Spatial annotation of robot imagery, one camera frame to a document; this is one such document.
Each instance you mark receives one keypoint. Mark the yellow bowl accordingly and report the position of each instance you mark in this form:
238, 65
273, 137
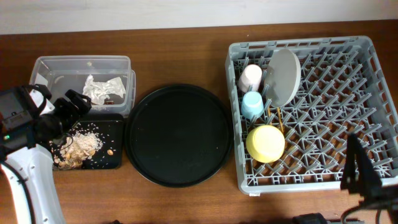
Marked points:
265, 143

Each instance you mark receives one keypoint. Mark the white napkin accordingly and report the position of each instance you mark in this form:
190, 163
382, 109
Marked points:
101, 91

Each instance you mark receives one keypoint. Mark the gold snack wrapper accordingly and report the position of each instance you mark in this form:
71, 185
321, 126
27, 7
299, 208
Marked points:
109, 102

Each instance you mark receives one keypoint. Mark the grey dishwasher rack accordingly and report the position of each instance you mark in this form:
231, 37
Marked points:
342, 91

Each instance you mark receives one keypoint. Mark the pink cup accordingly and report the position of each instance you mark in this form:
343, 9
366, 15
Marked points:
251, 76

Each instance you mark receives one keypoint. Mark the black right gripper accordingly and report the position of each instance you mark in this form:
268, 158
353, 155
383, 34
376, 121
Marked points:
361, 168

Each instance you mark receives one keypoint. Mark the round black tray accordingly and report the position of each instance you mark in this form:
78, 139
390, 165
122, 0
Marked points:
179, 136

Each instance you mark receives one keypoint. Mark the grey plate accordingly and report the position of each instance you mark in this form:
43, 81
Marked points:
283, 77

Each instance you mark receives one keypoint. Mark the blue cup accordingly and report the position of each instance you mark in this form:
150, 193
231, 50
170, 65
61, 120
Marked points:
252, 105

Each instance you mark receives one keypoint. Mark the clear plastic bin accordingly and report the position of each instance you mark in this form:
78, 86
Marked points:
70, 72

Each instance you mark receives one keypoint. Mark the white label on bin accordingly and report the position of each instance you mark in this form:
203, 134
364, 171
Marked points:
40, 80

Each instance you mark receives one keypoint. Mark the black rectangular tray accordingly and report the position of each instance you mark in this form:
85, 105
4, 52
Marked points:
105, 133

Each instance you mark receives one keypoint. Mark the food scraps and rice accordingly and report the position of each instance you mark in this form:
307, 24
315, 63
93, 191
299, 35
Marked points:
79, 149

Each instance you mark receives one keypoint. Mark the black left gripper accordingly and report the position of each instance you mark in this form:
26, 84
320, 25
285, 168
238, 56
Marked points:
66, 109

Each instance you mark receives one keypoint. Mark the wooden chopstick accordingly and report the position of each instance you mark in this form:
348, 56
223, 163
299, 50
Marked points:
280, 120
269, 116

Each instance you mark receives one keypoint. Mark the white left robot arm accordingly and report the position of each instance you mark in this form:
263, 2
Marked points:
29, 170

